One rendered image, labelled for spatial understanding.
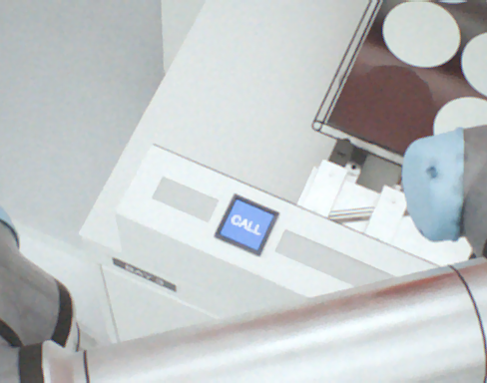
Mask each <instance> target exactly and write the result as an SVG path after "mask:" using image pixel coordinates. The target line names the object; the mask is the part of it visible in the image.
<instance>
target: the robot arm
mask: <svg viewBox="0 0 487 383"><path fill-rule="evenodd" d="M402 179H403V187H404V196H405V200H406V203H407V207H408V211H409V214H410V216H411V220H412V222H413V223H414V225H415V228H416V229H417V230H418V231H419V233H420V234H421V235H422V237H426V239H428V240H429V241H433V242H438V241H448V240H450V241H452V242H455V241H459V238H461V237H465V239H466V240H467V242H468V244H469V245H470V248H471V250H470V255H469V257H468V260H464V261H461V262H458V263H451V264H448V265H445V266H441V267H434V268H431V269H428V270H424V271H418V272H415V273H411V274H405V275H401V276H397V277H394V278H388V279H384V280H381V281H377V282H370V283H367V284H364V285H361V286H354V287H351V288H347V289H343V290H337V291H334V292H330V293H327V294H321V295H317V296H314V297H308V298H304V299H301V300H298V301H291V302H288V303H284V304H281V305H274V306H271V307H268V308H264V309H257V310H254V311H250V312H244V313H241V314H237V315H234V316H227V317H223V318H220V319H217V320H210V321H207V322H204V323H201V324H193V325H190V326H187V327H180V328H177V329H174V330H170V331H163V332H160V333H156V334H150V335H147V336H143V337H140V338H133V339H129V340H126V341H123V342H116V343H112V342H110V341H109V340H107V338H104V337H103V336H102V335H100V334H98V333H97V332H96V331H95V330H92V328H90V327H88V326H87V325H85V324H84V323H82V322H81V321H80V320H78V319H76V304H75V300H74V298H73V294H72V293H71V291H70V290H69V288H68V287H67V286H66V285H64V284H63V283H62V282H60V281H59V280H58V279H57V278H54V277H53V276H52V275H51V274H49V273H47V271H45V270H43V269H42V268H41V267H39V266H37V265H36V264H35V263H33V262H32V261H31V260H29V259H28V258H26V257H25V255H22V254H21V252H20V251H19V249H20V236H19V233H18V231H17V228H16V227H15V226H14V225H13V221H12V219H11V218H10V215H9V214H8V213H7V212H6V210H5V209H4V208H3V207H2V206H1V205H0V383H487V125H482V126H474V127H470V128H466V129H463V127H457V128H456V129H455V130H454V131H451V132H448V133H442V134H439V135H436V136H433V137H426V138H423V139H420V140H418V141H415V142H414V143H413V144H411V146H410V147H409V148H408V150H407V152H406V153H405V155H404V162H403V170H402Z"/></svg>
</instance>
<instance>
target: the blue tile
mask: <svg viewBox="0 0 487 383"><path fill-rule="evenodd" d="M272 220H273V215H272V214H270V213H268V212H266V211H262V210H260V209H259V208H256V207H253V206H251V205H249V204H248V203H244V202H242V201H241V200H236V201H235V204H234V206H233V207H232V209H231V213H230V215H229V216H228V218H227V221H226V222H225V224H224V226H223V229H222V230H221V232H220V234H221V235H222V236H225V237H228V238H230V239H232V240H234V241H237V242H239V243H241V244H243V245H246V246H248V247H250V248H252V249H256V250H257V251H258V250H259V248H260V245H261V243H262V242H263V240H264V236H265V235H266V233H267V231H268V228H269V226H270V224H271V223H272Z"/></svg>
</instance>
